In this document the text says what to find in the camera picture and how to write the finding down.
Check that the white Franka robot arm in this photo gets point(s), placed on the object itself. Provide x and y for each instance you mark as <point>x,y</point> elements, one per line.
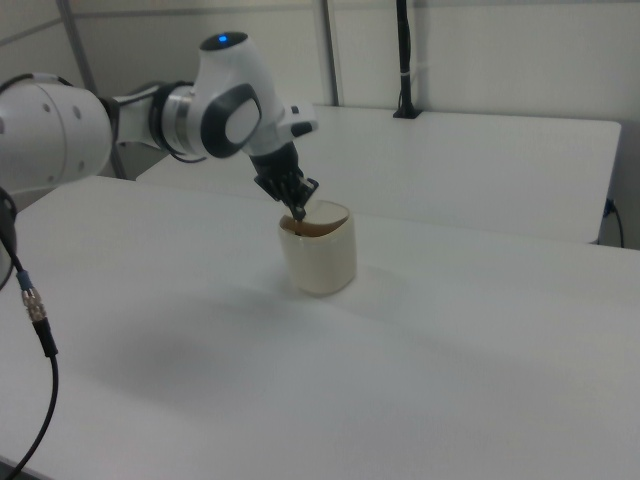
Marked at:
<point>150,115</point>

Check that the cream ceramic cup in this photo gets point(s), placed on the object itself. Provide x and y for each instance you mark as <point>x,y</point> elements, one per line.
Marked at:
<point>320,260</point>

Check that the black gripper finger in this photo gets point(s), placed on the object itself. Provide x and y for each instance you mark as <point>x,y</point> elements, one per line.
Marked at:
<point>306,187</point>
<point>292,200</point>

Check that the cream trash bin lid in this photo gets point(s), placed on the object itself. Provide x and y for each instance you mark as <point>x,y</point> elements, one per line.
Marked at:
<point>327,212</point>

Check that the black pole with clamp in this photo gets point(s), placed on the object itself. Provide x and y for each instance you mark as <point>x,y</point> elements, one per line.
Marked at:
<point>406,60</point>

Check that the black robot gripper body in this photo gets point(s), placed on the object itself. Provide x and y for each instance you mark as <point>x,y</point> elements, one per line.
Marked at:
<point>276,162</point>

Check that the white table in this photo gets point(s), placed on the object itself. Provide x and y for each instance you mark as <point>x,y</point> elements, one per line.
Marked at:
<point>450,170</point>

